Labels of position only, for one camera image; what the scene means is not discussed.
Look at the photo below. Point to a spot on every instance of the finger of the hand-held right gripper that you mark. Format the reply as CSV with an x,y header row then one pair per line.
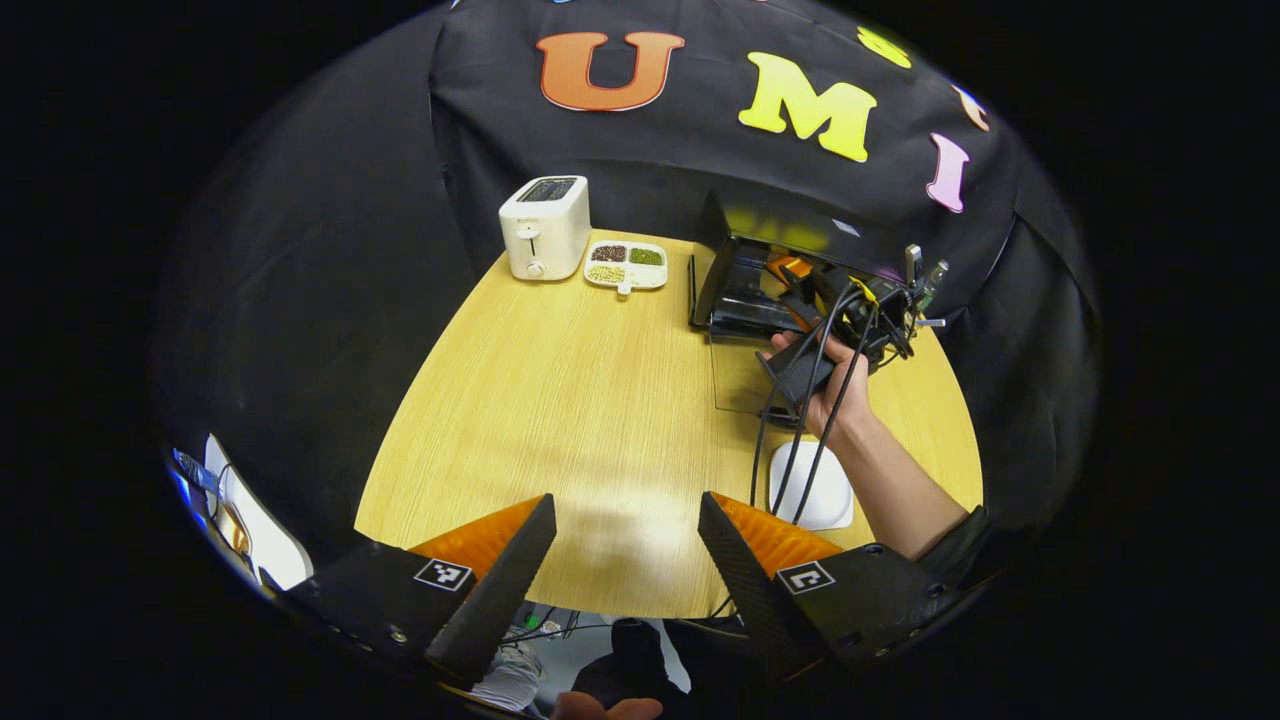
x,y
805,310
790,268

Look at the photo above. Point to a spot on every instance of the person's black trousers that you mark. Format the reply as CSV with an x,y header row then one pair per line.
x,y
630,660

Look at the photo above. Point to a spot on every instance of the white divided dish of beans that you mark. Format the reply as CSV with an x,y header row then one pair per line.
x,y
625,265

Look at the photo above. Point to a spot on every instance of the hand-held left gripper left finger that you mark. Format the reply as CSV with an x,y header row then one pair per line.
x,y
495,600

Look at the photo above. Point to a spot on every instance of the white toaster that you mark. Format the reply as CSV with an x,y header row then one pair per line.
x,y
545,230

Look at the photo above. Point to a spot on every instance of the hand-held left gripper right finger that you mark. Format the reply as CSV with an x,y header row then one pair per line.
x,y
750,590

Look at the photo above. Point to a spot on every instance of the black electric oven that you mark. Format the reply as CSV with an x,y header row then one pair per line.
x,y
740,290

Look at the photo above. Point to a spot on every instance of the white sneaker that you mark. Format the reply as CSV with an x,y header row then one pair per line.
x,y
510,680

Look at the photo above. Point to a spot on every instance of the black backdrop cloth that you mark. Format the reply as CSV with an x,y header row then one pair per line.
x,y
330,250

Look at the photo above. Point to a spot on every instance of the white plate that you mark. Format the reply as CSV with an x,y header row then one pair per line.
x,y
830,500

